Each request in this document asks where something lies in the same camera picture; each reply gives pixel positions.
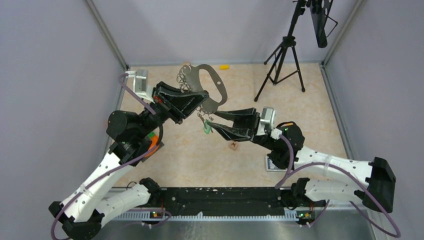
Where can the black tripod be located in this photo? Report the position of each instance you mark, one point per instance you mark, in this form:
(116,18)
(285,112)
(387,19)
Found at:
(288,43)

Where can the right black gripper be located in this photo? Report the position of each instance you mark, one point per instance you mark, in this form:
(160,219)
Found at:
(246,124)

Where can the wooden letter cube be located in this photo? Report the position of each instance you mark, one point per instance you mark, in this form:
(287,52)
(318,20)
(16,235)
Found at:
(234,145)

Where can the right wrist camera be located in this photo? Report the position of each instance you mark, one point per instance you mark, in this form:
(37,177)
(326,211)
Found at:
(267,124)

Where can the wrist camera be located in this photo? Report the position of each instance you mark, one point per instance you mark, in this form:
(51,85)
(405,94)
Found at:
(267,124)
(140,84)

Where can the yellow block at back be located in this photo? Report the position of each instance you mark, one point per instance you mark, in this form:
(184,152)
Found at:
(224,67)

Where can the green key tag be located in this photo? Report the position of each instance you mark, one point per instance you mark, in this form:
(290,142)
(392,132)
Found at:
(206,127)

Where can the blue playing card deck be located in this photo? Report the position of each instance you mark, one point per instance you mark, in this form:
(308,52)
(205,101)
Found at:
(270,166)

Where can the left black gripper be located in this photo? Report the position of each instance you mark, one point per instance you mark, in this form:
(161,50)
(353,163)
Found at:
(184,103)

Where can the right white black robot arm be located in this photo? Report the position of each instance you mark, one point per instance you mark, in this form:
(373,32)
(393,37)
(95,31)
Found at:
(371,183)

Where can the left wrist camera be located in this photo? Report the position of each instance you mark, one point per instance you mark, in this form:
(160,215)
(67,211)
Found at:
(140,84)

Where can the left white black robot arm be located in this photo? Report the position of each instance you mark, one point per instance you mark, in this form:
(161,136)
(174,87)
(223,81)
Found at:
(86,211)

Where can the orange plate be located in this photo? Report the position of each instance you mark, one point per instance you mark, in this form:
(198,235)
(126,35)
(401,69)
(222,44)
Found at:
(153,146)

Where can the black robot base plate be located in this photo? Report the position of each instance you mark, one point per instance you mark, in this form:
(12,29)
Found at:
(257,201)

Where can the white slotted cable duct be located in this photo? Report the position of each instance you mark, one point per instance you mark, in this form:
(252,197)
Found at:
(144,216)

